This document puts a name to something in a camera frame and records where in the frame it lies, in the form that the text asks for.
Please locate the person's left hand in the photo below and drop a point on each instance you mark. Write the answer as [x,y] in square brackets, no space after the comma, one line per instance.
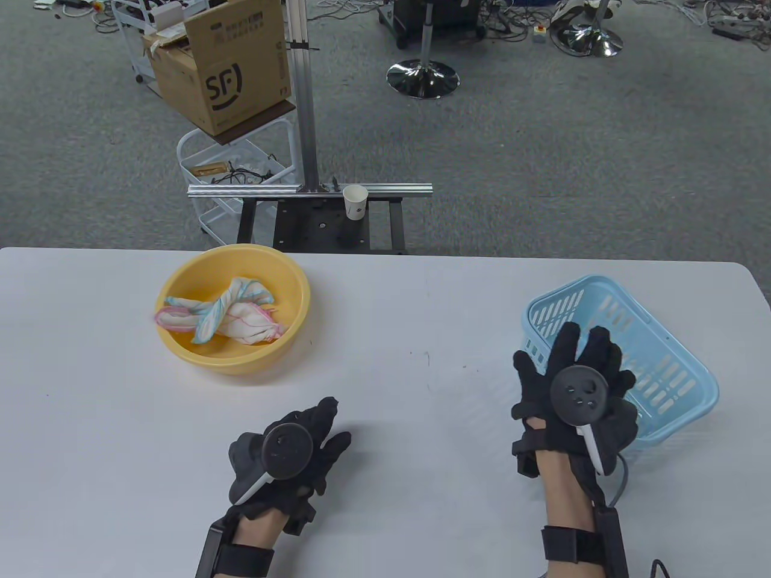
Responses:
[319,421]

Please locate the black left hand controller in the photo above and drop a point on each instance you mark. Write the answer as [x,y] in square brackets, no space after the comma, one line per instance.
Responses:
[286,451]

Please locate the aluminium profile frame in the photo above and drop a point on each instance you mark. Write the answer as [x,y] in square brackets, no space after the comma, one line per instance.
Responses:
[304,90]

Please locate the black glove sensor box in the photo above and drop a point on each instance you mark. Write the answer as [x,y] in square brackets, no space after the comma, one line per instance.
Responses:
[525,460]
[299,515]

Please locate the black equipment case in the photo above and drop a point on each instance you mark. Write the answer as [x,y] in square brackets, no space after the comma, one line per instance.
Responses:
[446,15]

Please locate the black hand controller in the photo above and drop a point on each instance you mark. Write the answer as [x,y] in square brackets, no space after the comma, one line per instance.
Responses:
[578,391]
[286,451]

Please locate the chrome stool base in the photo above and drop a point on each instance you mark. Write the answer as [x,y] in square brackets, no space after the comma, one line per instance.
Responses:
[587,42]
[421,78]

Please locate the person's right hand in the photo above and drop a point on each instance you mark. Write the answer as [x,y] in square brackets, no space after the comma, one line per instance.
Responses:
[620,427]

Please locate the brown cardboard box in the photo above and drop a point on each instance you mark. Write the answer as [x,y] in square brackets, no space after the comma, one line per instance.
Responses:
[229,60]

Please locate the light blue plastic basket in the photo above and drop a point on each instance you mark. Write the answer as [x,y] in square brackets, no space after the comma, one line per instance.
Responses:
[692,376]

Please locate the person's right forearm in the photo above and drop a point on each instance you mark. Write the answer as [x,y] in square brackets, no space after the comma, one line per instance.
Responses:
[566,494]

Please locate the black left glove sensor box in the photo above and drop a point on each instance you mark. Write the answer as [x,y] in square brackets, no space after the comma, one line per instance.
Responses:
[299,515]

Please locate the pink-trimmed white dish cloth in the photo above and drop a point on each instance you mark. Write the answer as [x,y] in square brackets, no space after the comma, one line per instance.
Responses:
[247,322]

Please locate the white paper cup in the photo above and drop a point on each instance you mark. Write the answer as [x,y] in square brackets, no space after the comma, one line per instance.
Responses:
[355,201]

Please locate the black right glove sensor box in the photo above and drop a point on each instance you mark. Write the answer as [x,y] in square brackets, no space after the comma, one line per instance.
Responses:
[525,460]

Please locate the brown wooden board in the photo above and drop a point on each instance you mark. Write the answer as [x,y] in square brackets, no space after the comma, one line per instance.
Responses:
[259,120]

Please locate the black right hand controller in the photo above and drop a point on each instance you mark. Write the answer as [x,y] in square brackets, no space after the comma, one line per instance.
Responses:
[578,391]

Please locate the black metal stand base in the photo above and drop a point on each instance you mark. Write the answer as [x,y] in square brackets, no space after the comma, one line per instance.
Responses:
[313,226]

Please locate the white metal trolley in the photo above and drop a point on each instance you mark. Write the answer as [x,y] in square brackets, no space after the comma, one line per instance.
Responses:
[118,18]

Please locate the small brown box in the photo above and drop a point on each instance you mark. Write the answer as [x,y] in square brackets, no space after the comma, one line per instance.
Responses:
[211,168]

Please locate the red button switch box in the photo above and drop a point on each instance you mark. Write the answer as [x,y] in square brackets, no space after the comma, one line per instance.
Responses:
[540,31]

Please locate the blue-trimmed white dish cloth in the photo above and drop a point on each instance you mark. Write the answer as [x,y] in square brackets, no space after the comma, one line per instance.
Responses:
[247,289]

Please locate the yellow plastic basin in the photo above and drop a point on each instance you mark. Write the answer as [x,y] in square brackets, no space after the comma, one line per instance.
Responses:
[289,301]

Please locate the person's left forearm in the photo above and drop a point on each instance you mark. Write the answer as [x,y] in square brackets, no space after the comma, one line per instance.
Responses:
[253,533]

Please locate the black power strip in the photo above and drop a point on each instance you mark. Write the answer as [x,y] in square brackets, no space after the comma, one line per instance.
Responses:
[729,31]

